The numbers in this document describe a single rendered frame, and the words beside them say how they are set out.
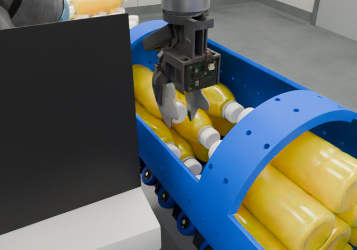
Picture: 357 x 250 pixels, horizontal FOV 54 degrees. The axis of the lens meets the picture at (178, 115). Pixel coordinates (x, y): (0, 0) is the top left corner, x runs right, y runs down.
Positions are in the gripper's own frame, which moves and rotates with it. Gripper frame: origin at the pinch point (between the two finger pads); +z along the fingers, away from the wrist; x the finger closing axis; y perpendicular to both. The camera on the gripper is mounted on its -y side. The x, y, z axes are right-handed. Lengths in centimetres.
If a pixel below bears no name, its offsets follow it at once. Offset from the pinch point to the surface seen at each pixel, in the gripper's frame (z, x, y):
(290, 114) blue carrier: -11.5, 2.3, 23.5
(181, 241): 19.2, -6.0, 11.5
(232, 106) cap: -0.9, 9.9, 3.6
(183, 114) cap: -0.1, 0.9, 0.2
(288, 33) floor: 105, 321, -261
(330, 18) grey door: 87, 371, -241
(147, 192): 18.9, -5.9, -2.9
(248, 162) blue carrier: -7.5, -4.8, 24.6
